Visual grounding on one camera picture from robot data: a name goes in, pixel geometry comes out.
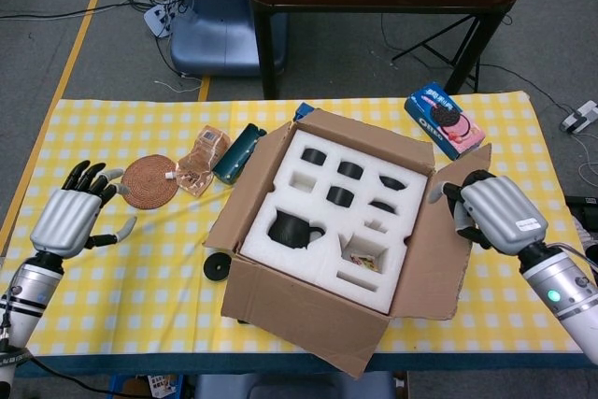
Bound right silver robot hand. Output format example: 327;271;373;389
428;169;548;259

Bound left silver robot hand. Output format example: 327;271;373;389
30;160;138;259

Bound red cardboard box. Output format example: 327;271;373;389
204;107;493;379

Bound blue Oreo cookie box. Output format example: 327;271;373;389
404;81;486;162

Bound white foam insert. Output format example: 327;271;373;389
240;130;431;317

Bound small blue box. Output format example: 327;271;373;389
292;102;315;123

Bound yellow checkered tablecloth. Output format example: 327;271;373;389
0;90;585;357

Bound round woven rattan coaster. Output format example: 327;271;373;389
120;154;179;209

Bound black shallow bowl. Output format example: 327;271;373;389
377;175;412;192

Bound white power strip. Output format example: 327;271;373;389
560;99;598;134
143;1;181;39

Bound small paper packet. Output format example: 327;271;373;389
349;251;380;273

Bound black round disc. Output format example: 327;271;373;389
202;252;231;282

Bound dark teal oblong case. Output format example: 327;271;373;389
212;121;267;185

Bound black teapot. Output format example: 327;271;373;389
266;209;327;250

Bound blue grey padded seat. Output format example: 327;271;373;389
193;370;396;399

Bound long black floor cable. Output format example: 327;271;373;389
0;0;155;21

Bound blue grey machine pedestal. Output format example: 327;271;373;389
170;0;289;78

